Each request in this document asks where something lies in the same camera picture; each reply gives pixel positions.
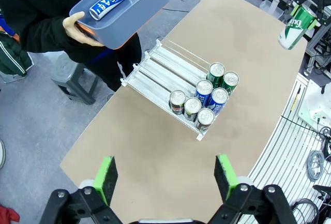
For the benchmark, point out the person's right forearm black sleeve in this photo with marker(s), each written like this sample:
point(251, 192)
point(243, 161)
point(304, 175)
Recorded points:
point(44, 32)

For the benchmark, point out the blue Pocari Sweat can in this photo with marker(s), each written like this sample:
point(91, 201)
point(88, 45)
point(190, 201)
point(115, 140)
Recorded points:
point(219, 96)
point(204, 87)
point(108, 2)

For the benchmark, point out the yellow pen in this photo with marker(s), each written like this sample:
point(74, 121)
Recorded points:
point(296, 99)

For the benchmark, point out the white slatted aluminium platform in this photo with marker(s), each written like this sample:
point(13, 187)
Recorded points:
point(279, 162)

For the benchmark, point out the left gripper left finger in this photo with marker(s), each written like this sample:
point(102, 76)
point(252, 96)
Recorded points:
point(103, 180)

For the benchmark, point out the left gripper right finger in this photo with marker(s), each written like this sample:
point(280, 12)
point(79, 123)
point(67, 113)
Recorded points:
point(225, 177)

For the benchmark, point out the green white beverage can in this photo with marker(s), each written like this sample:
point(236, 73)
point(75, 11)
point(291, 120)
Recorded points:
point(216, 69)
point(294, 30)
point(231, 78)

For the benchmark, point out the grey plastic stool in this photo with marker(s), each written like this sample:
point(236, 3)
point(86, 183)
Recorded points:
point(67, 71)

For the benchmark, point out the blue jacket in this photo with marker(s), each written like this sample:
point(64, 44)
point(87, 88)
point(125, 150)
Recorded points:
point(5, 26)

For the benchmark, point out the red cloth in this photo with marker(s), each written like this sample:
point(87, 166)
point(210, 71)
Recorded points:
point(7, 215)

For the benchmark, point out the aluminium profile frame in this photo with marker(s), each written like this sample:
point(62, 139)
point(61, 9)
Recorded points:
point(314, 45)

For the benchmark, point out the orange jacket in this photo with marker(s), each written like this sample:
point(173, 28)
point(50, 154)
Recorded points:
point(15, 37)

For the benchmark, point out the person's right hand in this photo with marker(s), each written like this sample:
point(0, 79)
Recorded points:
point(71, 27)

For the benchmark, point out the clear plastic box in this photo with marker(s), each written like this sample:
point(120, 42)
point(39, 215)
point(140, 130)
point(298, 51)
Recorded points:
point(271, 8)

